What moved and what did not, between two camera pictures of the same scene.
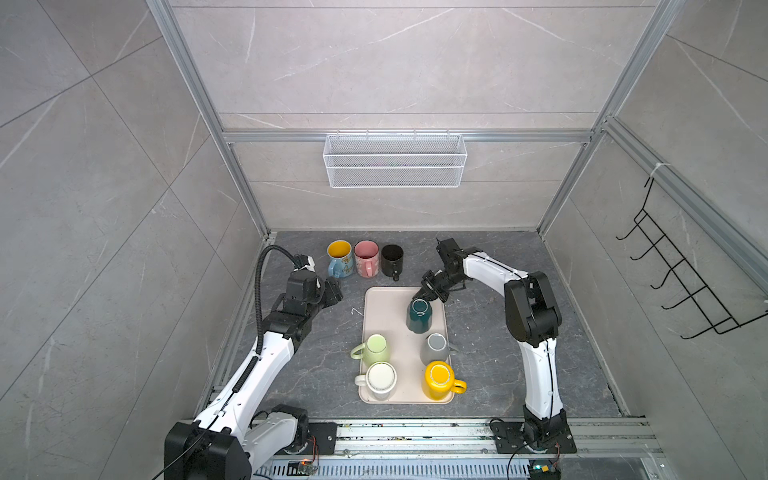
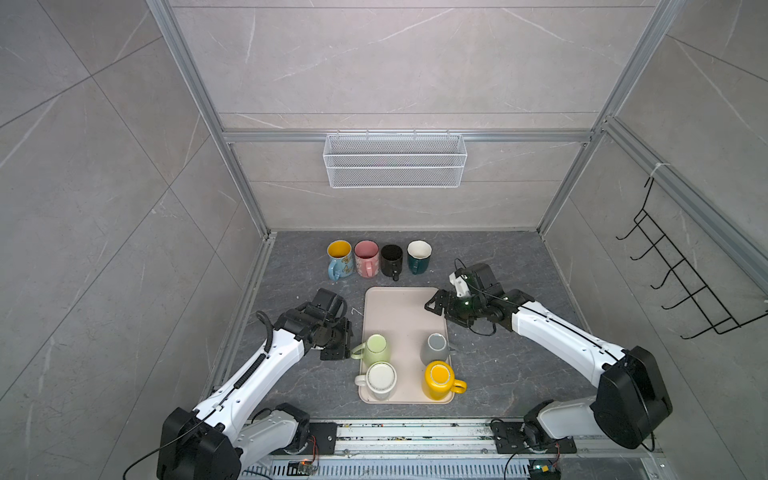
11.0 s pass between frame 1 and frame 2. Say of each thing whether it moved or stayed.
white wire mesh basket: stayed
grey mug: stayed
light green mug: stayed
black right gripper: moved
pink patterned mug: stayed
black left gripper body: moved
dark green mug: moved
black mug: stayed
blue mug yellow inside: stayed
